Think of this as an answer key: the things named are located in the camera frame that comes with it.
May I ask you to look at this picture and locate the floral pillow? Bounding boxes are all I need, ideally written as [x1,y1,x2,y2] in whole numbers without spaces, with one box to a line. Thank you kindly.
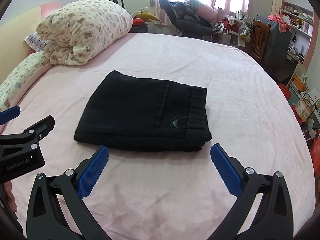
[0,52,52,112]

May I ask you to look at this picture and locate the orange plastic bag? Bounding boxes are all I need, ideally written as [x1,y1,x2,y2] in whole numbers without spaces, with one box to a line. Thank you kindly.
[278,83,292,100]

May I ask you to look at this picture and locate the wooden chair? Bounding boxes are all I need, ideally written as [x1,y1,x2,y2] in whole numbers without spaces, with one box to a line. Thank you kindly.
[251,19,271,63]

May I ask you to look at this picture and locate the black pants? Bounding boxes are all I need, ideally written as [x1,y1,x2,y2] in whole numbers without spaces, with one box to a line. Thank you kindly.
[74,70,212,152]

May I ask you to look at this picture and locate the rolled floral duvet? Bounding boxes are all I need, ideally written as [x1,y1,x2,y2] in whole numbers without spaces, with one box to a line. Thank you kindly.
[36,0,133,66]

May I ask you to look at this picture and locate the beige headboard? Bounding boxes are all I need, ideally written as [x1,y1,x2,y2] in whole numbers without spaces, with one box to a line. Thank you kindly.
[0,0,61,86]

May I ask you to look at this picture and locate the black recliner chair with clothes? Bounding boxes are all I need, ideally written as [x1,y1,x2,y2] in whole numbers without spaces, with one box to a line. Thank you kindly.
[158,0,225,39]

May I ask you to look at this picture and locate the person left hand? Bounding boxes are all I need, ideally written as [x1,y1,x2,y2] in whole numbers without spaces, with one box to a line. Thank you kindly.
[4,181,17,212]

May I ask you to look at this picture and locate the yellow plush toy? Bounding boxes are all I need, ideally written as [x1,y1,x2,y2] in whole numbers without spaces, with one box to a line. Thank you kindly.
[134,11,161,22]

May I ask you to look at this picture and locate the dark grey cabinet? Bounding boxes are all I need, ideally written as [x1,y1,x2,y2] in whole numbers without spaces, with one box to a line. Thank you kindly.
[260,17,292,67]

